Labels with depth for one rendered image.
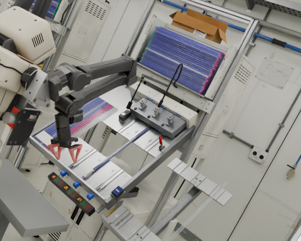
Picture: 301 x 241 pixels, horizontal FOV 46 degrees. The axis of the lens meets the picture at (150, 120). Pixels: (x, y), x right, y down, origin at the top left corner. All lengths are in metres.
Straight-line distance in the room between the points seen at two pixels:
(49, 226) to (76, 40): 1.88
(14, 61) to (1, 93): 0.16
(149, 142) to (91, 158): 0.34
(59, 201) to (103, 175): 0.61
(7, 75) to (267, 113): 2.63
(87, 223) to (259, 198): 1.77
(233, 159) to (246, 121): 0.39
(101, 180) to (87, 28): 1.66
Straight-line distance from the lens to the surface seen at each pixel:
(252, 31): 2.12
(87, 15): 3.14
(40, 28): 1.38
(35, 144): 2.15
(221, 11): 2.24
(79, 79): 1.36
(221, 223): 3.61
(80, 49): 3.20
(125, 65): 1.62
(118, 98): 2.33
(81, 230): 2.32
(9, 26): 1.41
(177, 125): 2.03
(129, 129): 2.10
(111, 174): 1.89
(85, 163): 1.96
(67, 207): 2.39
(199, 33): 2.58
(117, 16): 4.60
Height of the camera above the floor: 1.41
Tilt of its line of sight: 8 degrees down
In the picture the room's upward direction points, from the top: 26 degrees clockwise
